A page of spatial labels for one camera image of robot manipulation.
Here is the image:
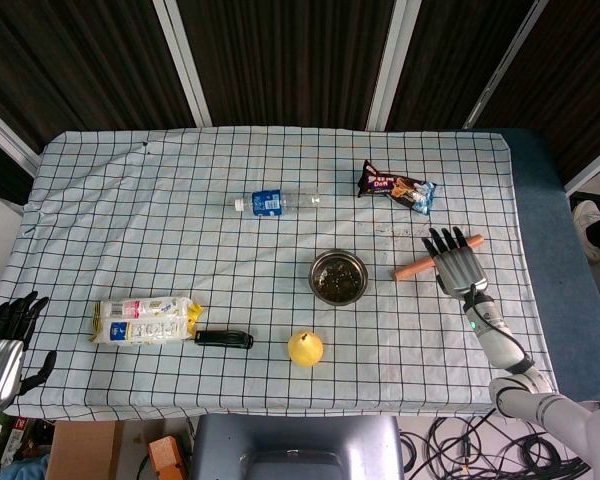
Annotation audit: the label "orange box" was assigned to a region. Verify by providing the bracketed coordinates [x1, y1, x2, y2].
[147, 435, 185, 480]

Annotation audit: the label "grey robot torso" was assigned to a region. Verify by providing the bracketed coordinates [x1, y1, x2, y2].
[188, 413, 405, 480]

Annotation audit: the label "dark snack packet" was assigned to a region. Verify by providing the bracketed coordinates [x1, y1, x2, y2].
[357, 159, 438, 217]

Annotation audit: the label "white yellow noodle pack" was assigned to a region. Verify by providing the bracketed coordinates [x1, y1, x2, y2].
[88, 295, 204, 345]

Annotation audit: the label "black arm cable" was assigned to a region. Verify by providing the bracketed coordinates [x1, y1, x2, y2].
[465, 284, 535, 369]

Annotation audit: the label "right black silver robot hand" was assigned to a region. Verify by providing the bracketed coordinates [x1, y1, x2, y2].
[422, 226, 489, 302]

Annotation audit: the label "brown cardboard box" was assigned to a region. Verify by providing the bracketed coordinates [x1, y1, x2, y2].
[46, 420, 119, 480]

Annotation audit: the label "checked white tablecloth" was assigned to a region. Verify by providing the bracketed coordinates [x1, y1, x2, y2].
[2, 127, 561, 421]

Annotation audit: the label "yellow pear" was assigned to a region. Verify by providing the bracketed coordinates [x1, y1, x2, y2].
[287, 329, 325, 369]

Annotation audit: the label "clear plastic water bottle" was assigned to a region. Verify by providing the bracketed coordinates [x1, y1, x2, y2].
[233, 187, 326, 218]

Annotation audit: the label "black stapler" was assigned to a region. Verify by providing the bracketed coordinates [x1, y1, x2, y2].
[194, 329, 255, 350]

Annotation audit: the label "white shoe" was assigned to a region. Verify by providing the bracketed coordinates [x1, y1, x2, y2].
[572, 199, 600, 261]

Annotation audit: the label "stainless steel bowl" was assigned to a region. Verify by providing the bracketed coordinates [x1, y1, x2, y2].
[308, 249, 369, 305]

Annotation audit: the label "wooden stick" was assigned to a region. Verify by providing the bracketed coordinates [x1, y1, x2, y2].
[392, 234, 483, 282]

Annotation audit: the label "blue cloth bundle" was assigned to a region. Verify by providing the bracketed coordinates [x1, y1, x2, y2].
[0, 452, 51, 480]

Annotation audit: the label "black floor cables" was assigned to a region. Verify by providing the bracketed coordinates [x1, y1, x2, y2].
[399, 399, 594, 480]

